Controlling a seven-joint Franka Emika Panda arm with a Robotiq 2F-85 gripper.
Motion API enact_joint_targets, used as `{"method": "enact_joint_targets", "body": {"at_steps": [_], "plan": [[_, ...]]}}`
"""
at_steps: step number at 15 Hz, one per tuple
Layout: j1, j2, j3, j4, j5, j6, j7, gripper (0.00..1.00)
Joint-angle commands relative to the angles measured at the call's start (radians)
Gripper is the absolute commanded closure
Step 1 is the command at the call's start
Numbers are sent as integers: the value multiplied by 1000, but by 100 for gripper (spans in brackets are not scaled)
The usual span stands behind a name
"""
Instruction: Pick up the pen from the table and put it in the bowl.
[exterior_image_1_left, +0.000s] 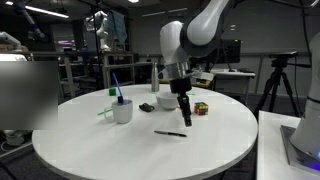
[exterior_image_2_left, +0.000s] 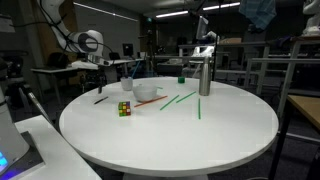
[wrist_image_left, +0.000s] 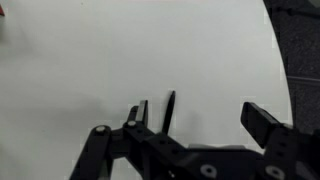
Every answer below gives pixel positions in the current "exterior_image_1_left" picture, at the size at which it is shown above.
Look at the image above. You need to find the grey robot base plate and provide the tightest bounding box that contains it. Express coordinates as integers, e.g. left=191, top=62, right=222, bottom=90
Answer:
left=279, top=124, right=320, bottom=175

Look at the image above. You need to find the grey metal shelf frame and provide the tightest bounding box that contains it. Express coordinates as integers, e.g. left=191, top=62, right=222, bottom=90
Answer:
left=99, top=51, right=136, bottom=89

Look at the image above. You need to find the white machine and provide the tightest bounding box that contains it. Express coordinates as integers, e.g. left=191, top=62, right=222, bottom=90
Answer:
left=0, top=53, right=28, bottom=62

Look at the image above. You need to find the silver metal bottle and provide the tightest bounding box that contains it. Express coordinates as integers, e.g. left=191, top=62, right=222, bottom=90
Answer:
left=151, top=62, right=160, bottom=93

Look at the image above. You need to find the white robot stand table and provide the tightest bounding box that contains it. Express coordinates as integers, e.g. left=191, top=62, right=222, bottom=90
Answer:
left=255, top=109, right=320, bottom=180

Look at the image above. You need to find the white ceramic bowl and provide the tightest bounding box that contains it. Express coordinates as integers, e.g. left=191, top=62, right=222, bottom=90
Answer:
left=155, top=91, right=181, bottom=111

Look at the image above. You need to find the multicoloured rubik's cube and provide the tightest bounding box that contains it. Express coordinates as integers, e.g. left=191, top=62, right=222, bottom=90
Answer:
left=193, top=101, right=210, bottom=117

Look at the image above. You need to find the black monitor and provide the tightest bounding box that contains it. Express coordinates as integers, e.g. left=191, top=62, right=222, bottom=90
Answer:
left=213, top=39, right=243, bottom=65

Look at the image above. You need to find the black folding hex key set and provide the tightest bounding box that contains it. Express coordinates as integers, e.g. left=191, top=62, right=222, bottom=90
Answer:
left=138, top=102, right=155, bottom=113

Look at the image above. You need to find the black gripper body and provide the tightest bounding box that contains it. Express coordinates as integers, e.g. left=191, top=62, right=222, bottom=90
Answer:
left=169, top=76, right=193, bottom=95

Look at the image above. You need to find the long ceiling light strip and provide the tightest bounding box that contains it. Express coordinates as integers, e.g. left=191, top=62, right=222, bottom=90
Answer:
left=4, top=0, right=70, bottom=19

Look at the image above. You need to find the black camera on tripod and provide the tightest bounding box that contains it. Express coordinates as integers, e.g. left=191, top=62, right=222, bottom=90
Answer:
left=268, top=50, right=299, bottom=60

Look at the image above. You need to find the blue hanging cloth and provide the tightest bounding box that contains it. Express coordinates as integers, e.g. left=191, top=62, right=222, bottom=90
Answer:
left=107, top=9, right=128, bottom=44

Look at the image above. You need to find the black tripod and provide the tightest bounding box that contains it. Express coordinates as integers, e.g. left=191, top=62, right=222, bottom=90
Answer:
left=254, top=57, right=313, bottom=118

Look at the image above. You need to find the blue marker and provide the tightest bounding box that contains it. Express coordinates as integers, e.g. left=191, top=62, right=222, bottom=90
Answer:
left=111, top=72, right=125, bottom=104

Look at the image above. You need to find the grey metal workbench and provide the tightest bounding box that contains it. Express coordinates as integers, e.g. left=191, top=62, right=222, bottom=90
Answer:
left=29, top=49, right=101, bottom=101

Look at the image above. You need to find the black and silver pen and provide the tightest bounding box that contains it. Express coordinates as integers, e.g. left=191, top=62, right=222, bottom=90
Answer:
left=153, top=130, right=188, bottom=138

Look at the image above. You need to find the white mug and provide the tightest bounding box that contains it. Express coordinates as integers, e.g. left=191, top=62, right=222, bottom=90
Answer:
left=103, top=99, right=134, bottom=125

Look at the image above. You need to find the white desk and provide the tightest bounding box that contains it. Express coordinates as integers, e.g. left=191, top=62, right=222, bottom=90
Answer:
left=210, top=68, right=257, bottom=95

